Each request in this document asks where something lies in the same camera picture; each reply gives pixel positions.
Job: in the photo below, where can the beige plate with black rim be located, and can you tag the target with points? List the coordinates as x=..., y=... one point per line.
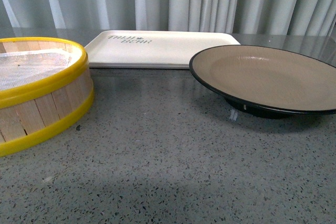
x=266, y=82

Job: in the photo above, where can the cream bear-print tray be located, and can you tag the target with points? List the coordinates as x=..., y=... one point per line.
x=151, y=49

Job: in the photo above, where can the yellow-rimmed wooden steamer basket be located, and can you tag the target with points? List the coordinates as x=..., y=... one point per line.
x=35, y=112

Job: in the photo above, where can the white steamer liner cloth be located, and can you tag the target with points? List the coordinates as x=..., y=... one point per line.
x=24, y=67

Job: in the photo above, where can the grey pleated curtain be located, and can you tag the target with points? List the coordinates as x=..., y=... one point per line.
x=272, y=17

